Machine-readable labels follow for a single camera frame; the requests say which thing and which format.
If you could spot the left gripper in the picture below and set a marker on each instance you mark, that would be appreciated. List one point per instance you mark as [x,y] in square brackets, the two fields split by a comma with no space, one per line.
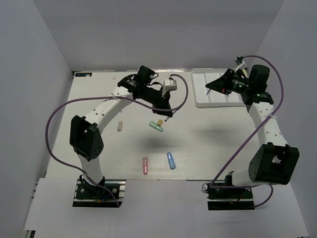
[162,103]

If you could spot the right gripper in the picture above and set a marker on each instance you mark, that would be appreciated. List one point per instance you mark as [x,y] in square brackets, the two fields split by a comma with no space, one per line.
[223,84]

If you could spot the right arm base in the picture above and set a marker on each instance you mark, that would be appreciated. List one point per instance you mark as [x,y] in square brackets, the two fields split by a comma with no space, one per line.
[220,199]

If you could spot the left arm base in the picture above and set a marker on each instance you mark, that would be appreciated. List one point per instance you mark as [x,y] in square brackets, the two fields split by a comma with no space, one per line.
[88,195]

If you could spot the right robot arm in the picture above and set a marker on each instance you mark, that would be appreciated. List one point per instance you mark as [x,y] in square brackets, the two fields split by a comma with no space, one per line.
[275,160]

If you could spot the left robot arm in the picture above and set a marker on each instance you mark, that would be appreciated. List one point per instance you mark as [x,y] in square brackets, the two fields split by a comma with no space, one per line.
[85,132]

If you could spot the green stapler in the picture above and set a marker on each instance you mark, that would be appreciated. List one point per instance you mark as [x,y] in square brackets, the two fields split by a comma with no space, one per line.
[155,126]

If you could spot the beige eraser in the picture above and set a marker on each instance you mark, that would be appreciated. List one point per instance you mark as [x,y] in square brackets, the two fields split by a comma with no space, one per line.
[119,126]

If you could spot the pink stapler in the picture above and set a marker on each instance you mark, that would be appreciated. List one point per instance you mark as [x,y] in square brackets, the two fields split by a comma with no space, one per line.
[145,165]

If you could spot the blue stapler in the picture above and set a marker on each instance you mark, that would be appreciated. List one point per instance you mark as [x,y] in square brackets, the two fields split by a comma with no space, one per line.
[171,161]

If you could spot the blue label sticker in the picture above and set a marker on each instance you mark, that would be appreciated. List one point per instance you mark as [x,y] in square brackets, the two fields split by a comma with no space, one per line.
[83,74]

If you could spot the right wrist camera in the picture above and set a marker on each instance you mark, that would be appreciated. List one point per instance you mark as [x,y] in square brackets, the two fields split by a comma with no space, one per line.
[240,63]

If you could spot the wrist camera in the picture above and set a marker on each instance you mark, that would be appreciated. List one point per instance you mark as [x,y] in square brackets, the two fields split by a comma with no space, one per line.
[169,85]
[240,63]

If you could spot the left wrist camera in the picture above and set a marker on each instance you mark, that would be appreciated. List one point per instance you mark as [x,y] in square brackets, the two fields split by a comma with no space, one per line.
[169,85]

